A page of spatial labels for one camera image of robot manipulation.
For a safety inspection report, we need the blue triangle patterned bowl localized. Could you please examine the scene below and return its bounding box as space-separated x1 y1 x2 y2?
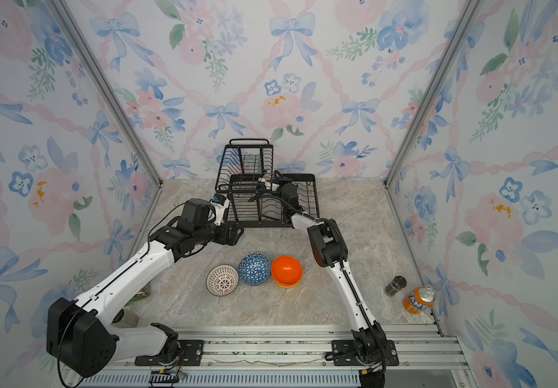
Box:
237 253 272 286

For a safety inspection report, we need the orange plastic bowl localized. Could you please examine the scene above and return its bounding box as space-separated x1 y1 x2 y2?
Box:
271 255 303 284

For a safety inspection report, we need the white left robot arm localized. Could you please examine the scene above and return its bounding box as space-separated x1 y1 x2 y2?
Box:
46 194 243 378

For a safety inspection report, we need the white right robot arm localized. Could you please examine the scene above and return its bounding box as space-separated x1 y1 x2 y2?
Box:
272 171 390 378

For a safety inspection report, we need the white lattice patterned bowl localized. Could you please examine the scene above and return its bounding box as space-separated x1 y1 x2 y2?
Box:
206 264 239 297

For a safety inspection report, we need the yellow plastic bowl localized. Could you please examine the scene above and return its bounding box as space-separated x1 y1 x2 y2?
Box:
273 280 300 289

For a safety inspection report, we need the snack packet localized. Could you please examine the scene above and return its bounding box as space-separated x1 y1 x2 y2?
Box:
126 284 151 306

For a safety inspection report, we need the dark spice jar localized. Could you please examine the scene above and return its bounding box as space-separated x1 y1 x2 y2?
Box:
384 276 407 297

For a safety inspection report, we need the black wire dish rack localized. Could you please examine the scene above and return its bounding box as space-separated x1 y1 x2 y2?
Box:
215 138 319 228

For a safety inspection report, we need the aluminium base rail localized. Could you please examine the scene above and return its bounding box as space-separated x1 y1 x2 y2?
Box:
82 324 477 387

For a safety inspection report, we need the aluminium frame post right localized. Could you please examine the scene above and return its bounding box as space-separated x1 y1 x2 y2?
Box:
384 0 482 189

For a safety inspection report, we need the aluminium frame post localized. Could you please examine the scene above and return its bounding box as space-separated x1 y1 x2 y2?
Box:
46 0 163 188
384 0 482 189

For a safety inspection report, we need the aluminium frame post left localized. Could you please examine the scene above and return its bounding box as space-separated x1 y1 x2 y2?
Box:
46 0 163 188

